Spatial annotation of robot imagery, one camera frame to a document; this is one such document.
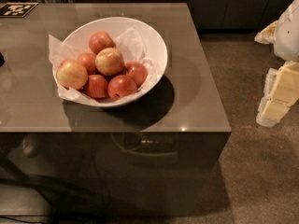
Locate dark cabinet under table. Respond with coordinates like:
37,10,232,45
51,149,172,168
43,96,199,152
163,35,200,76
0,133,229,217

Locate white ceramic bowl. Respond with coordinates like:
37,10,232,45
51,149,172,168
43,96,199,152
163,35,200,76
51,16,169,108

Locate front centre red apple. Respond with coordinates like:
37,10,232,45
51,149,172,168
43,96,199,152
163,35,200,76
107,75,137,100

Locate centre yellow-red apple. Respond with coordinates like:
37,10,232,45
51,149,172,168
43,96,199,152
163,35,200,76
95,48,124,77

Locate top back red apple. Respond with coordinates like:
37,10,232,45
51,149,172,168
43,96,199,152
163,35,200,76
89,31,116,54

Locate yellow-red apple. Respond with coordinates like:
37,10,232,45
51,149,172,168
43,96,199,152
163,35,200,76
95,48,124,77
56,59,89,90

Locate black white fiducial marker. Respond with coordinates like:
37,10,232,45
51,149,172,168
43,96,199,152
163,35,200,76
0,2,37,18

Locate left yellow-red apple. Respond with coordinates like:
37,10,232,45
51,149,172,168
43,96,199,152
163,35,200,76
56,59,89,90

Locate small middle red apple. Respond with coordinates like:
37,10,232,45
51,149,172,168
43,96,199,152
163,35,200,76
77,52,97,75

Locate dark object at table edge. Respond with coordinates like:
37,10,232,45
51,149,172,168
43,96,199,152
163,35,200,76
0,52,5,67

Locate white tissue paper liner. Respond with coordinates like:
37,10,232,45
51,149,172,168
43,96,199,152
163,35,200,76
48,27,160,107

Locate front left red apple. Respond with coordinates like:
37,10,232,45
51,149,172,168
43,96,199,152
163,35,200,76
83,75,108,99

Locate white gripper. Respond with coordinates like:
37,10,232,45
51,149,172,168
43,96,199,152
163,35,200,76
254,0,299,127

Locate right red apple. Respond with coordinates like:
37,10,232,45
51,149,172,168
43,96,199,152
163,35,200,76
125,62,148,87

